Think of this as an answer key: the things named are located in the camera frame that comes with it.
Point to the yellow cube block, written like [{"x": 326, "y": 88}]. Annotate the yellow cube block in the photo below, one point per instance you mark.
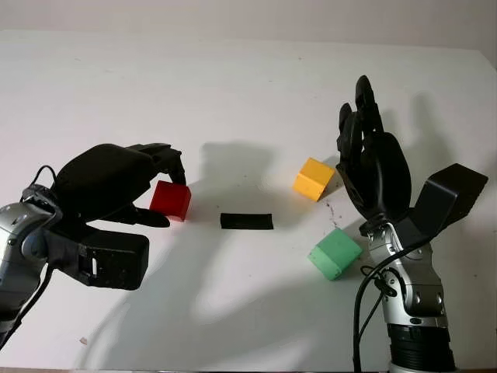
[{"x": 312, "y": 180}]

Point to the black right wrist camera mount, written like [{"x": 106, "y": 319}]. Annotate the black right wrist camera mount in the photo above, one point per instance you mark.
[{"x": 446, "y": 194}]

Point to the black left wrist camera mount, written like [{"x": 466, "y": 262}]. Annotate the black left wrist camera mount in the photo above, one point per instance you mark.
[{"x": 112, "y": 256}]

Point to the small pale debris scrap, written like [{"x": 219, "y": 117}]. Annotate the small pale debris scrap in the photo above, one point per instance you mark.
[{"x": 83, "y": 341}]

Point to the green cube block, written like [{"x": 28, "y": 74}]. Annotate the green cube block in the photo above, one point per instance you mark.
[{"x": 336, "y": 252}]

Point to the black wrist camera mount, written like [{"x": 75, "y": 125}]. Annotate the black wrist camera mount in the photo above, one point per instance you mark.
[
  {"x": 446, "y": 194},
  {"x": 112, "y": 256}
]

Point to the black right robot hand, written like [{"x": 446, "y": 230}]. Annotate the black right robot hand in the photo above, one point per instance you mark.
[{"x": 382, "y": 175}]

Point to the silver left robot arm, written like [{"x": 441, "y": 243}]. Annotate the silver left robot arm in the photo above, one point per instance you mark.
[{"x": 15, "y": 241}]

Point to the red cube block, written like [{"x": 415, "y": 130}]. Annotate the red cube block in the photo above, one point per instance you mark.
[{"x": 171, "y": 200}]

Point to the black tape strip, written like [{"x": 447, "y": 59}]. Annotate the black tape strip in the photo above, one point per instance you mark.
[{"x": 246, "y": 221}]

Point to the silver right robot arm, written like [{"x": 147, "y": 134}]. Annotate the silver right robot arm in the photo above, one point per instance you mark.
[{"x": 417, "y": 287}]

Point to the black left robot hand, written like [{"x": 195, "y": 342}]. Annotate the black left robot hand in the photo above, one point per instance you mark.
[{"x": 101, "y": 178}]

